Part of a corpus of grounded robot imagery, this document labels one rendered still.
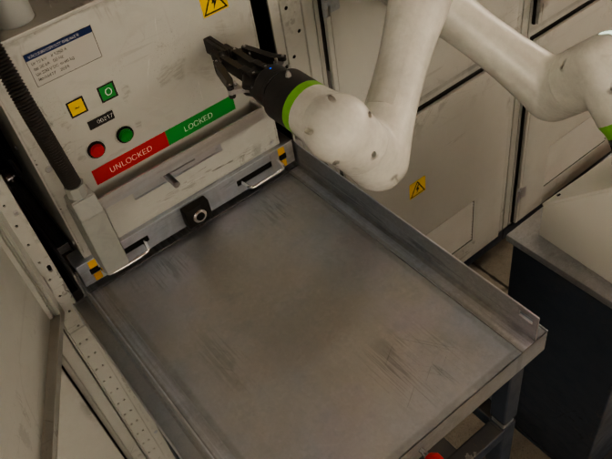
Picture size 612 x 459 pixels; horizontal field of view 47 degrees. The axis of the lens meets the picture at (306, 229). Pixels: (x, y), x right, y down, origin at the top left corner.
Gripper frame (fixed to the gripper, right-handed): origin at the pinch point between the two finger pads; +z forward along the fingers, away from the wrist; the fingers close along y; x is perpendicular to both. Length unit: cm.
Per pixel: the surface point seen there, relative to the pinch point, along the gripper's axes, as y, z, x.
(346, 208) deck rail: 11.9, -17.2, -37.9
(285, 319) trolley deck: -15, -31, -38
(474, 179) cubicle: 73, 0, -81
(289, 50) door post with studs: 16.6, 2.1, -9.0
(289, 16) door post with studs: 18.0, 2.1, -2.1
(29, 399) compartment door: -60, -17, -32
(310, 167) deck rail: 13.6, -2.8, -35.9
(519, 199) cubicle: 95, -1, -105
